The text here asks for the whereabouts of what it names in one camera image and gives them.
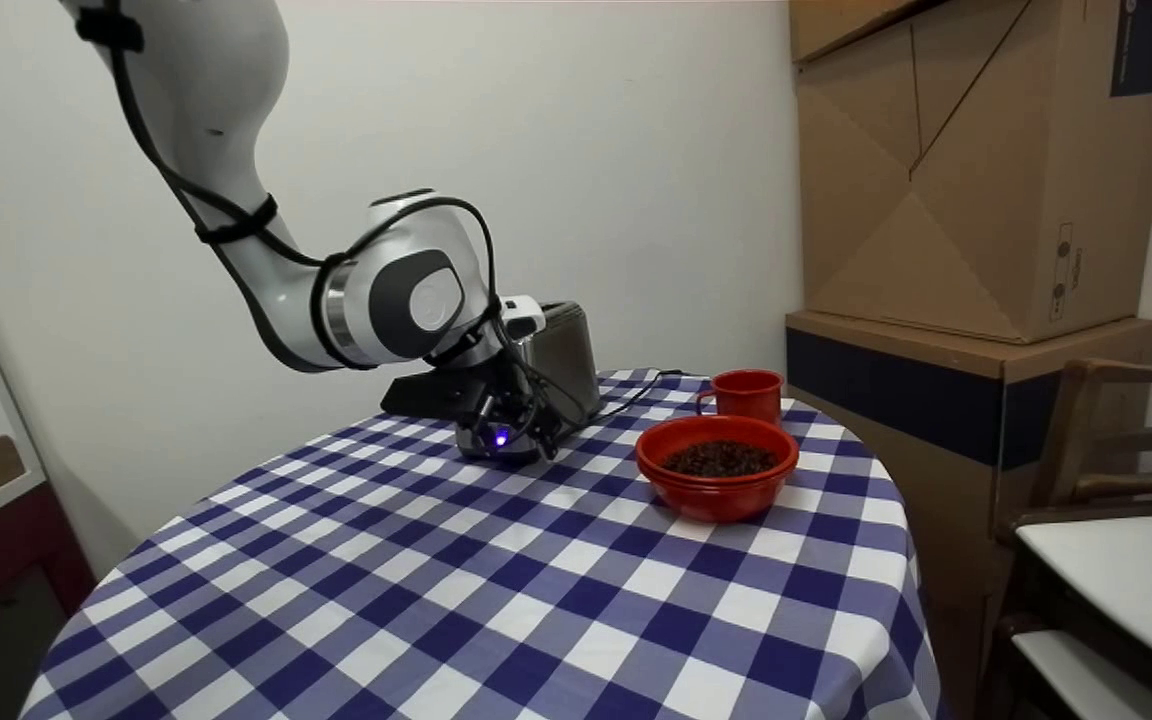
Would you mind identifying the white wooden chair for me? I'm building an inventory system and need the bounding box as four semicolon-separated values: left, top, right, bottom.
977;359;1152;720

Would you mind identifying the lower cardboard box blue stripe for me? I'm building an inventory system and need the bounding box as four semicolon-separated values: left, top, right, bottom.
784;311;1152;720

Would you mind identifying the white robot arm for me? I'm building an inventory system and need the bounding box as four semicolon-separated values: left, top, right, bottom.
60;0;595;462

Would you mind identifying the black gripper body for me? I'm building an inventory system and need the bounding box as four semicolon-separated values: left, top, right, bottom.
382;353;594;462

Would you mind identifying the red cup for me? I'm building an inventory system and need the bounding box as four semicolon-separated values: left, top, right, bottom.
714;366;779;423

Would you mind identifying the red bowl with beans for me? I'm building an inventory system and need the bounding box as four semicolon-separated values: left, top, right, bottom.
635;416;799;523

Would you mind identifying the large cardboard box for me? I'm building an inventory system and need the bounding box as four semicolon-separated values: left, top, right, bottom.
788;0;1152;344

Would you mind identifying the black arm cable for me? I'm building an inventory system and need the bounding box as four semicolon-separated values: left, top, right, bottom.
74;0;508;365

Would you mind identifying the blue white checkered tablecloth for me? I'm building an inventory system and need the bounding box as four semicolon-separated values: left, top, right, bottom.
20;370;950;720

